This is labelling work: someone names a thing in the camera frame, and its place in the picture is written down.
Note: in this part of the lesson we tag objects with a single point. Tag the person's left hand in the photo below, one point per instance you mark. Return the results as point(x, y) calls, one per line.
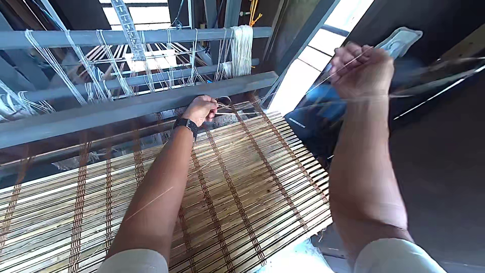
point(197, 110)

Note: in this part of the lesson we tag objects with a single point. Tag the person's right hand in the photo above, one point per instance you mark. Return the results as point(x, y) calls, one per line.
point(365, 76)

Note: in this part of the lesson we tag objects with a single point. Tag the person's left fingers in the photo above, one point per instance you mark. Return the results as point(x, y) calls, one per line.
point(210, 107)

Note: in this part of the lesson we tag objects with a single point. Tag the person's right fingers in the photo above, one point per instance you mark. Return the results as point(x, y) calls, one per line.
point(343, 60)

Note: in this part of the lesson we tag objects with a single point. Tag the thin beige fibre strands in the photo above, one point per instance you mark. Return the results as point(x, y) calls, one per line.
point(246, 105)

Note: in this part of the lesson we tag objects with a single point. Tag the person's left forearm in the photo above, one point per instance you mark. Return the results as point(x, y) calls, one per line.
point(161, 197)

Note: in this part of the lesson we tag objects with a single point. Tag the person's right forearm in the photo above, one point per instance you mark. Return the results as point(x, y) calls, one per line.
point(363, 163)

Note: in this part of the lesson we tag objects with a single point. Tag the bright slatted window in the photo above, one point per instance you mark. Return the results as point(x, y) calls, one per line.
point(309, 68)

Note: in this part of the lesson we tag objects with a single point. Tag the pale oblong object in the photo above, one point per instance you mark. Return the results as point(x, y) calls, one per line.
point(401, 41)

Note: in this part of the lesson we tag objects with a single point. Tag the bundle of white yarn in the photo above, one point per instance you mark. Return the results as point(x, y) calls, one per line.
point(241, 51)

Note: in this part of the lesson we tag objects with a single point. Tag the thick grey wooden beater beam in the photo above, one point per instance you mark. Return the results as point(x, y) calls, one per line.
point(144, 106)

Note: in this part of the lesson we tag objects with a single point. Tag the thin grey heddle bar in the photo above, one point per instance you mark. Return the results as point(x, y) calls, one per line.
point(146, 80)

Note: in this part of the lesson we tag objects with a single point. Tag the woven reed mat brown threads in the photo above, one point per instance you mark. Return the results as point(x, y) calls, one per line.
point(242, 178)

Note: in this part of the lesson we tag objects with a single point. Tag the grey round heddle bar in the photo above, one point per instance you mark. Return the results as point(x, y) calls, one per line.
point(159, 36)

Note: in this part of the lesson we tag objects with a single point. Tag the grey perforated hanging strip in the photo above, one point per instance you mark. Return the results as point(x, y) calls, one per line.
point(130, 32)

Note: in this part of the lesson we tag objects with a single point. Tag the window with bars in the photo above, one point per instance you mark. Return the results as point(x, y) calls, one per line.
point(149, 15)

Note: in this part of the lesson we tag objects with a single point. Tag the grey slanting wooden loom post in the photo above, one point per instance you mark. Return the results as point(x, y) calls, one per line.
point(306, 41)

